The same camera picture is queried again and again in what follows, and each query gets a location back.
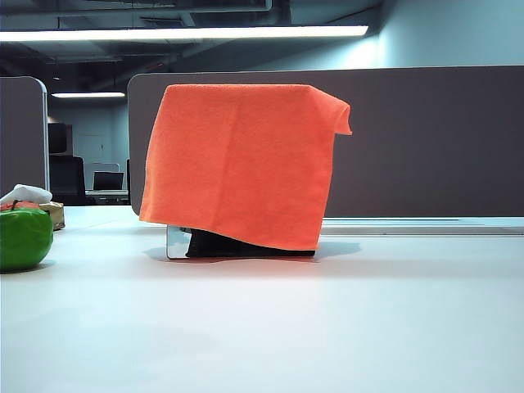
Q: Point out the orange microfibre cloth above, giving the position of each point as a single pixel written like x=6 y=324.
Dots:
x=241 y=163

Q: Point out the frameless rectangular standing mirror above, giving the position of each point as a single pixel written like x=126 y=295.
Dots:
x=176 y=245

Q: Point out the dark laptop screen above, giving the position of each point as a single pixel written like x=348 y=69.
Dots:
x=108 y=181

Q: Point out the white background desk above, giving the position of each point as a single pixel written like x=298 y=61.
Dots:
x=107 y=194

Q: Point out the wide grey desk partition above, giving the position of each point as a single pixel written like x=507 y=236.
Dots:
x=430 y=155

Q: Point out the long ceiling light strip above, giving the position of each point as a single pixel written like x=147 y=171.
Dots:
x=184 y=32

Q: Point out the black office chair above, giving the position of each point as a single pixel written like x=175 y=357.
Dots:
x=66 y=180

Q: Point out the short ceiling light strip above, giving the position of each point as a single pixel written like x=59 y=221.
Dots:
x=88 y=94

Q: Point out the brown tissue box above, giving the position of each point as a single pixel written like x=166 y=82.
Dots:
x=56 y=215

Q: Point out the black background monitor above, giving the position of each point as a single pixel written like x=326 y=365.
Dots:
x=57 y=137

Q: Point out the white tissue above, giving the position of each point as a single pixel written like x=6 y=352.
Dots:
x=26 y=191

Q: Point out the green apple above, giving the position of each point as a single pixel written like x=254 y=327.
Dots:
x=22 y=239

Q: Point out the narrow grey desk partition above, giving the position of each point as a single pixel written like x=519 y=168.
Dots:
x=22 y=135

